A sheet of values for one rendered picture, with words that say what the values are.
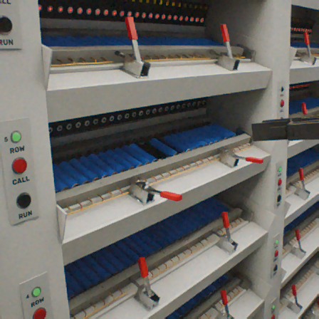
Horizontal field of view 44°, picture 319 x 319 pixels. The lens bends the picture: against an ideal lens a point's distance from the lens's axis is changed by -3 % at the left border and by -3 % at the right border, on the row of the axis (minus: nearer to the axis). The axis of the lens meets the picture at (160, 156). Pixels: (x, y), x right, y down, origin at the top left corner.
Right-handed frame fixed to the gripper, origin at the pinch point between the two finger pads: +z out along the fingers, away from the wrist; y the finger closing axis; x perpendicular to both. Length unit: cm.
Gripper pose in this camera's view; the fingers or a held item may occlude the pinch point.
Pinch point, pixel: (276, 129)
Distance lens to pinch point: 69.1
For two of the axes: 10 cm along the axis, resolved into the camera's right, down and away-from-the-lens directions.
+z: -7.4, 0.2, 6.8
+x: 1.5, 9.8, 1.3
